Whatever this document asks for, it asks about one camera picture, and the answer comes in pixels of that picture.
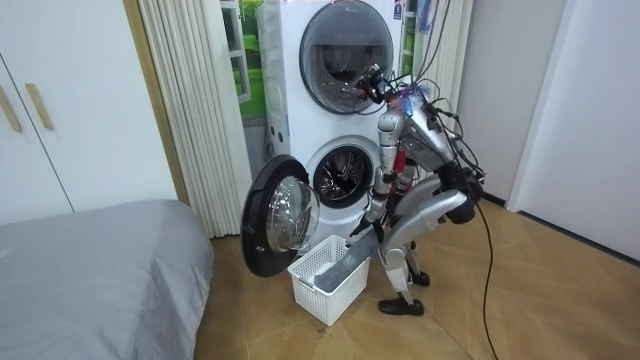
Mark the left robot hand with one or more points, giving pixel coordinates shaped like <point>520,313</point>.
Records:
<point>367,227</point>

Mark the cream pleated curtain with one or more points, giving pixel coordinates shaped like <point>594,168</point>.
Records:
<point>452,50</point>
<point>195,115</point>

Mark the white washing machine tower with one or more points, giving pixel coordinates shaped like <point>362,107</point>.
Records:
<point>300,120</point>

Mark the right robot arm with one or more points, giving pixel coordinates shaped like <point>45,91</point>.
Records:
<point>406,176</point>

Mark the robot legs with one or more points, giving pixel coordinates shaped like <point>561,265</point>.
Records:
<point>425,216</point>

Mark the window landscape wall poster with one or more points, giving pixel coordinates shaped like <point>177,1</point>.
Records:
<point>250,60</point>

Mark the white plastic laundry basket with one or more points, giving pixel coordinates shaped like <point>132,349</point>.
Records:
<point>330,297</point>

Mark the grey cloth garment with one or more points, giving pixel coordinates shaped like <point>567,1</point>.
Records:
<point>345,265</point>

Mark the robot body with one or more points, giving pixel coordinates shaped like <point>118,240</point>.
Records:
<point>425,142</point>

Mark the open round washer door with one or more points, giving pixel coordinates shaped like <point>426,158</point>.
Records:
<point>280,215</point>

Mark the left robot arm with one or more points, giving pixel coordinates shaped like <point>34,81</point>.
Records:
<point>386,150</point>

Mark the grey bed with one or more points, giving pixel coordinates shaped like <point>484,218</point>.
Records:
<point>95,285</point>

